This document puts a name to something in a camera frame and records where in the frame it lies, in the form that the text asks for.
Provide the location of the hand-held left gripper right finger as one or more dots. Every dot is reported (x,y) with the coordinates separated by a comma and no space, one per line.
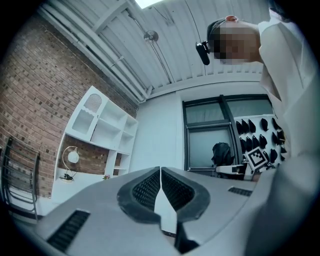
(220,200)

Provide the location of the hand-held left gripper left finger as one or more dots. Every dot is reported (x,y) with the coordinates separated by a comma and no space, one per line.
(100,212)

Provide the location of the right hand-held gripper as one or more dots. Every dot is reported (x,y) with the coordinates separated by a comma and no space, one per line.
(257,160)

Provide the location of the black cloth item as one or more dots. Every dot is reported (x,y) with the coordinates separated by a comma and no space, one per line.
(222,153)

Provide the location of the person's right forearm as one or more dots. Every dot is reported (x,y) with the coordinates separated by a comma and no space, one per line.
(256,177)

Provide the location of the rows of black pouches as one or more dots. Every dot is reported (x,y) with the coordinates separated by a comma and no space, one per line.
(263,141)

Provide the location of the white pegboard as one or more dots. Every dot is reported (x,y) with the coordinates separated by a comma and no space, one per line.
(269,135)

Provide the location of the small potted flower plant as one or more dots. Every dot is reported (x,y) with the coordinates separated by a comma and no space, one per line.
(106,177)

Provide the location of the dark framed window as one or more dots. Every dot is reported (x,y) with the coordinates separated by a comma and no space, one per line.
(207,140)

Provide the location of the globe desk lamp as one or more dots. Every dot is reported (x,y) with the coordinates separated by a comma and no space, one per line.
(73,156)

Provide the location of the white hutch shelf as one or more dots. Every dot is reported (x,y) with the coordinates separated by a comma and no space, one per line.
(107,125)

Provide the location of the person's white shirt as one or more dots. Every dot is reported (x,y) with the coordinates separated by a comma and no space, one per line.
(287,75)

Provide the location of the black metal rack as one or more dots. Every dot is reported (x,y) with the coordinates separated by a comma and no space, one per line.
(17,172)

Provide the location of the person's head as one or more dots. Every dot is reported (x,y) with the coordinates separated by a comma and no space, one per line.
(237,42)

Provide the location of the white ceiling pipes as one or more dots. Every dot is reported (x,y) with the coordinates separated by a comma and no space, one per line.
(130,82)

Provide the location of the metal ceiling light fixture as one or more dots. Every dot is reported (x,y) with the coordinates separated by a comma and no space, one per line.
(150,37)

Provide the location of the black head camera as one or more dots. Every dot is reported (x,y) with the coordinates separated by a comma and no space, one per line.
(203,53)

